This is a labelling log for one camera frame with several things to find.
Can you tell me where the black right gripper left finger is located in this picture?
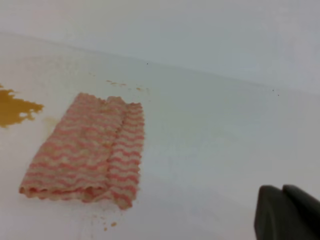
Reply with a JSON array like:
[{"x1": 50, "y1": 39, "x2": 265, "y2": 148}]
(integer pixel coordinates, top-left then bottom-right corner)
[{"x1": 254, "y1": 185, "x2": 310, "y2": 240}]

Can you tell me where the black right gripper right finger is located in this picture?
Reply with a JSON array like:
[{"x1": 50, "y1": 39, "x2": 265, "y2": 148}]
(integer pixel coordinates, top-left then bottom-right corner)
[{"x1": 282, "y1": 184, "x2": 320, "y2": 240}]

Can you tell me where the brown coffee spill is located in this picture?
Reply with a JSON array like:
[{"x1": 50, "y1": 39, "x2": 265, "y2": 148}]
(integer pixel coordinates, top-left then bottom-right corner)
[{"x1": 0, "y1": 84, "x2": 44, "y2": 128}]

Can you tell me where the pink white striped rag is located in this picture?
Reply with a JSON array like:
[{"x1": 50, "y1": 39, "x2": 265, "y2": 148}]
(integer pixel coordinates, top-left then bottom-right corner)
[{"x1": 19, "y1": 93, "x2": 145, "y2": 210}]

